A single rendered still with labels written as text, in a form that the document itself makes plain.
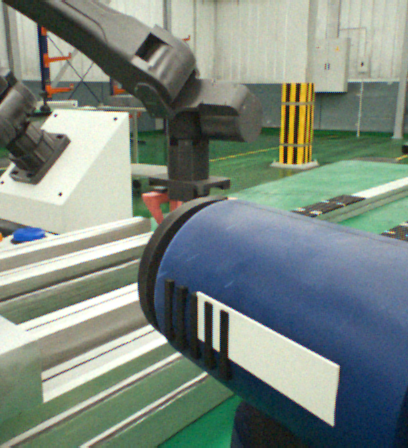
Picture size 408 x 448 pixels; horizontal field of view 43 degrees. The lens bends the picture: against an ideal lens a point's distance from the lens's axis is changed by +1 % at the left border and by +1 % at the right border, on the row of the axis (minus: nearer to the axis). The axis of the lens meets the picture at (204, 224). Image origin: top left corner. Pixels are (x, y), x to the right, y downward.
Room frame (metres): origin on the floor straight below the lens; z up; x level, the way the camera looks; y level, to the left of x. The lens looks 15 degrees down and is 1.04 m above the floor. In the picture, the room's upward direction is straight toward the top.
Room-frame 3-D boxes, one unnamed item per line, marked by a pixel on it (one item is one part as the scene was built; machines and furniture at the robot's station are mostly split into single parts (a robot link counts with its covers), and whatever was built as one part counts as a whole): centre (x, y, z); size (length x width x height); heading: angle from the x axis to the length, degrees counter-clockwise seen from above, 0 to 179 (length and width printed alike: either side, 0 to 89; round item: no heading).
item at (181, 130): (0.69, 0.02, 1.00); 0.07 x 0.06 x 0.07; 54
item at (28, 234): (0.65, 0.23, 0.84); 0.04 x 0.04 x 0.02
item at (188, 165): (0.69, 0.02, 0.94); 0.10 x 0.07 x 0.07; 48
